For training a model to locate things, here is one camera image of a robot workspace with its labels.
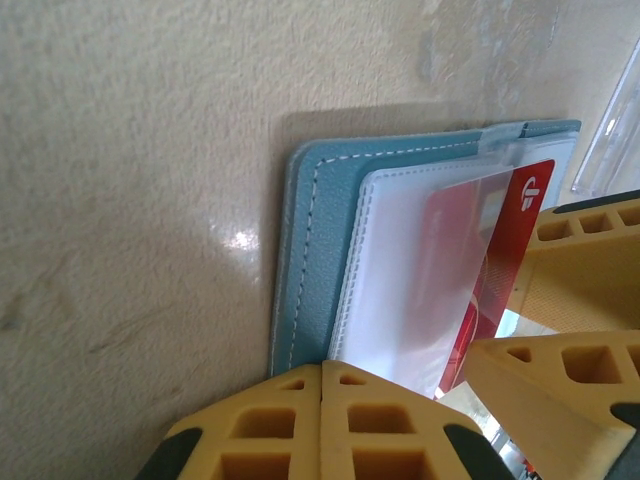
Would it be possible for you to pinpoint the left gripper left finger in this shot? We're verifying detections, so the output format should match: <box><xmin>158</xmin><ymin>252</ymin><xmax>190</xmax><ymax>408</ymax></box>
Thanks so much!
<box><xmin>134</xmin><ymin>363</ymin><xmax>322</xmax><ymax>480</ymax></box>

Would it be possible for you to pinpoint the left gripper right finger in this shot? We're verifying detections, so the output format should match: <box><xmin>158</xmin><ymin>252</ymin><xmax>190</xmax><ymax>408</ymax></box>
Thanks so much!
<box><xmin>320</xmin><ymin>359</ymin><xmax>506</xmax><ymax>480</ymax></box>

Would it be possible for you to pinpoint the red credit card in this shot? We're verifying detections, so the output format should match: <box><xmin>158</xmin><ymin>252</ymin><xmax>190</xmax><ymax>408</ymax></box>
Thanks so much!
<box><xmin>422</xmin><ymin>158</ymin><xmax>558</xmax><ymax>401</ymax></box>

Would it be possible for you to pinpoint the clear bag with red card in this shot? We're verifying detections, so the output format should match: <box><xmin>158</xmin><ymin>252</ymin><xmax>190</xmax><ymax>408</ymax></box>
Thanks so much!
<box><xmin>570</xmin><ymin>35</ymin><xmax>640</xmax><ymax>195</ymax></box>

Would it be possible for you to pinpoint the blue leather card holder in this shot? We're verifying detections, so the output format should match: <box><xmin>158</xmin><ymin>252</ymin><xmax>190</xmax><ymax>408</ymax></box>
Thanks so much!
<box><xmin>268</xmin><ymin>118</ymin><xmax>583</xmax><ymax>401</ymax></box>

